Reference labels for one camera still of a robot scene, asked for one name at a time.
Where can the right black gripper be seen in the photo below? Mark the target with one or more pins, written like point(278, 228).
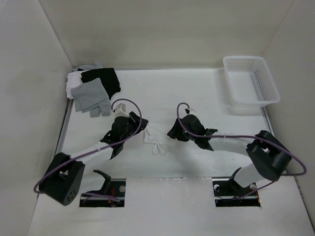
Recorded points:
point(175, 132)

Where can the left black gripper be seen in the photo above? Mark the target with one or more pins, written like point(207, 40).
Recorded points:
point(133, 118)

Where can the white tank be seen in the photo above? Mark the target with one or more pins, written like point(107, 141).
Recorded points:
point(73, 81)
point(156, 135)

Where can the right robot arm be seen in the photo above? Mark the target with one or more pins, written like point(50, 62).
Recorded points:
point(268, 162)

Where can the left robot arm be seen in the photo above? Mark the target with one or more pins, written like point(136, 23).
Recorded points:
point(63, 177)

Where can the folded black tank top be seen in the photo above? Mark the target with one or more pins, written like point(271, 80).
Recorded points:
point(107, 77)

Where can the folded grey tank top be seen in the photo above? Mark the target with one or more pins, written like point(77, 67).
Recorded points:
point(92, 97)

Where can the folded white tank top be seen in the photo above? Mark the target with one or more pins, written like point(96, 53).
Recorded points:
point(73, 81)

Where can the light grey folded top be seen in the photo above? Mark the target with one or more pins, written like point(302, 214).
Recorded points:
point(94, 65)

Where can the white plastic basket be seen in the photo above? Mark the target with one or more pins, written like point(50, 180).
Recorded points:
point(250, 82)

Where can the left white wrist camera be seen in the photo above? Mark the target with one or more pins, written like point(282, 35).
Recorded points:
point(120, 111)

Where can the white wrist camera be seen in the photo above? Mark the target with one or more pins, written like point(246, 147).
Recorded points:
point(190, 111)
point(120, 111)

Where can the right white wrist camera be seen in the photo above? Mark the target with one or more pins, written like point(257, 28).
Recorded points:
point(190, 111)

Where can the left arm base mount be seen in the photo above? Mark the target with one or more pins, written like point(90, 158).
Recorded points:
point(110, 195)

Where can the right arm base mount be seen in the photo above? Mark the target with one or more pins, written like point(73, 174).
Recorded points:
point(228, 193)

